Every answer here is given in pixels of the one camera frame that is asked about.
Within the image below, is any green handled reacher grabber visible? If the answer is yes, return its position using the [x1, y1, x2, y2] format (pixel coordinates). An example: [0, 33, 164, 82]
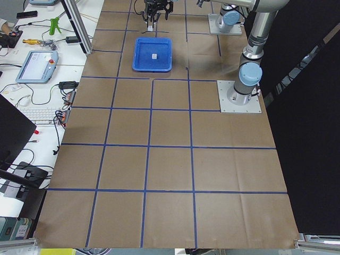
[49, 17, 62, 36]

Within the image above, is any white keyboard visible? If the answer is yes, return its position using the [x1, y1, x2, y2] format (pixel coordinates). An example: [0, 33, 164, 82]
[18, 107, 61, 125]

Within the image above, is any teach pendant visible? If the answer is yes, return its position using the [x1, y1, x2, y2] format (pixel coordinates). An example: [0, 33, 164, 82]
[15, 50, 59, 84]

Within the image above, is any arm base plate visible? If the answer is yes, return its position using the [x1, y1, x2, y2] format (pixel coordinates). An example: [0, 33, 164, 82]
[217, 80, 262, 114]
[208, 14, 242, 36]

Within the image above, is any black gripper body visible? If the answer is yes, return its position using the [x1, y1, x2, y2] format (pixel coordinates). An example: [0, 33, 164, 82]
[144, 0, 173, 20]

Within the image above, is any black monitor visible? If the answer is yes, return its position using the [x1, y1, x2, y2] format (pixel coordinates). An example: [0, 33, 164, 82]
[0, 96, 37, 171]

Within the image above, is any black power adapter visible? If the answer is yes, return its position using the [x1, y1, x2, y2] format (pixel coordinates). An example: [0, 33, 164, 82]
[65, 36, 79, 44]

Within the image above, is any yellow tool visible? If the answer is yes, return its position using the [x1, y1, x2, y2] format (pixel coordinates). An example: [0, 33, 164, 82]
[22, 39, 41, 45]

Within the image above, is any blue plastic tray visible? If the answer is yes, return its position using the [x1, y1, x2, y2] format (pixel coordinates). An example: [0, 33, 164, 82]
[132, 37, 172, 72]

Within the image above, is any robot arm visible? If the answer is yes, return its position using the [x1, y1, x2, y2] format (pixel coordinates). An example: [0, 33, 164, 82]
[216, 4, 243, 30]
[135, 1, 289, 106]

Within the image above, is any aluminium frame post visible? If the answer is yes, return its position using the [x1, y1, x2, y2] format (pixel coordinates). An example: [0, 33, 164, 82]
[61, 0, 92, 56]

